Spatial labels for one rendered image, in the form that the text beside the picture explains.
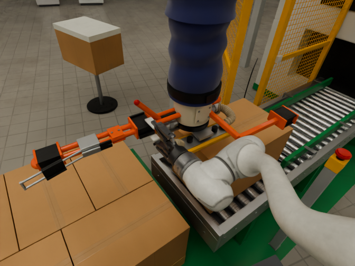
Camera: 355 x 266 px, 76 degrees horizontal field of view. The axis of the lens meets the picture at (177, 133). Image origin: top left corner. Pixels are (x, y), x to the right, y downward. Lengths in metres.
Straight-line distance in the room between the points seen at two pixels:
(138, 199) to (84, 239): 0.36
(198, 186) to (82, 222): 0.92
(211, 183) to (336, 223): 0.37
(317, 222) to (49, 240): 1.31
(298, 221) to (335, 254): 0.08
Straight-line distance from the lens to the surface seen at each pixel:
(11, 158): 2.88
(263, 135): 1.40
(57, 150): 0.89
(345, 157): 1.35
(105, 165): 1.70
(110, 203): 1.52
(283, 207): 0.48
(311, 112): 2.63
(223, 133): 1.09
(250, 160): 0.70
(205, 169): 0.71
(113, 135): 0.89
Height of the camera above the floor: 1.80
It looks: 41 degrees down
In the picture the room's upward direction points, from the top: 4 degrees clockwise
